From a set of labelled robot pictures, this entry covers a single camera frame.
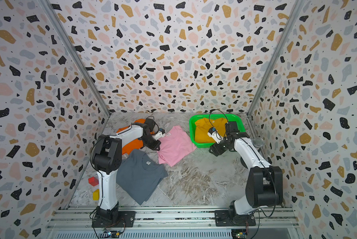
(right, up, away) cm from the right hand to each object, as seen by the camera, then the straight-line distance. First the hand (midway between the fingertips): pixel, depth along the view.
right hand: (215, 147), depth 89 cm
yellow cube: (-66, -25, -9) cm, 71 cm away
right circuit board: (+9, -39, -18) cm, 44 cm away
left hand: (-35, -2, +10) cm, 37 cm away
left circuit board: (-53, -39, -18) cm, 68 cm away
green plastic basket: (+20, +18, +24) cm, 36 cm away
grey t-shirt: (-46, -16, -1) cm, 48 cm away
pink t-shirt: (-25, 0, +13) cm, 28 cm away
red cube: (-69, -19, -5) cm, 72 cm away
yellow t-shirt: (-6, +12, +21) cm, 25 cm away
